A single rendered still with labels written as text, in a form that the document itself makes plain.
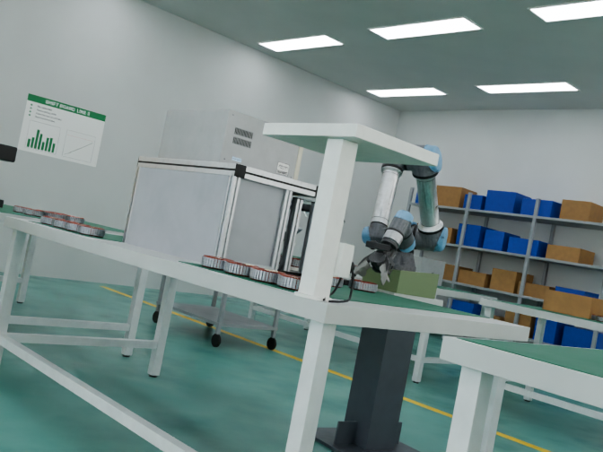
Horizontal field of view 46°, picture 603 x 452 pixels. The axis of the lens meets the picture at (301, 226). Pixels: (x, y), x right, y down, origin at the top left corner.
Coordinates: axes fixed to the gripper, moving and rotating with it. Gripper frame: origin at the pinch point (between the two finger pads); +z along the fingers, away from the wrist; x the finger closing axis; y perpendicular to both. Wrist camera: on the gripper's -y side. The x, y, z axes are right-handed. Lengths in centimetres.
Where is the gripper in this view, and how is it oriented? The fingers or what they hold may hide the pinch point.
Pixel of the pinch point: (365, 281)
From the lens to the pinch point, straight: 275.5
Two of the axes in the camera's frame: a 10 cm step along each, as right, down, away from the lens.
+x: -7.5, -1.3, 6.5
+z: -4.8, 7.8, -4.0
